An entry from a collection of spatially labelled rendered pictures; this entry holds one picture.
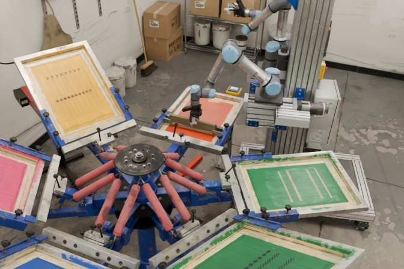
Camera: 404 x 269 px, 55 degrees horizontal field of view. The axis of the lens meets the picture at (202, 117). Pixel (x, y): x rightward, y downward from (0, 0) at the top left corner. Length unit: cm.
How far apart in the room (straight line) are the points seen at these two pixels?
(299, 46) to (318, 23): 22
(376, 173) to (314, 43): 202
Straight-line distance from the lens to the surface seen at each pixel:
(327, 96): 337
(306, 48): 317
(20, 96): 368
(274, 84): 292
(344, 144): 499
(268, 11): 344
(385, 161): 492
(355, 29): 648
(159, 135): 306
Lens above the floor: 288
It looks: 34 degrees down
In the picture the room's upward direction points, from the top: 1 degrees clockwise
